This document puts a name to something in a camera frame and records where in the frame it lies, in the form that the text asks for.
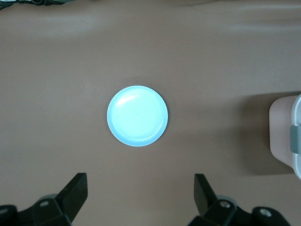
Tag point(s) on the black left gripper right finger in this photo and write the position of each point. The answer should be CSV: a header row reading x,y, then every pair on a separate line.
x,y
207,200

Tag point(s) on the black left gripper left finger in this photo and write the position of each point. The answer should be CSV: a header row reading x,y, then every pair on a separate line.
x,y
70,200

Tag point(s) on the white lidded storage box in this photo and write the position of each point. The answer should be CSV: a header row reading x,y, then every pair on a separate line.
x,y
281,127

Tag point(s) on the light blue round plate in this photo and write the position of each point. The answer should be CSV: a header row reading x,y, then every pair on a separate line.
x,y
137,116

